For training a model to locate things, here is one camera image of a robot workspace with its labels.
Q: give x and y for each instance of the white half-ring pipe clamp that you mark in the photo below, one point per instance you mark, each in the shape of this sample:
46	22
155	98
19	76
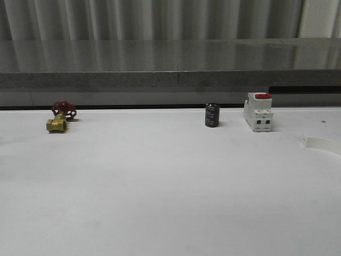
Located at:
329	145

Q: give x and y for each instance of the black cylindrical capacitor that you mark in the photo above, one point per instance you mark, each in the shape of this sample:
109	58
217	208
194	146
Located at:
212	114

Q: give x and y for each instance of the grey stone counter ledge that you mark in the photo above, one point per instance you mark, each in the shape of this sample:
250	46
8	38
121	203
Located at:
212	65

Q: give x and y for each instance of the brass valve red handwheel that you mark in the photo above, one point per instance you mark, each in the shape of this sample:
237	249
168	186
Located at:
63	111

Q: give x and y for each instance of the white circuit breaker red switch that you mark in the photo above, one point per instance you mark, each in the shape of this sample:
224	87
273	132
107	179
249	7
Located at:
257	111

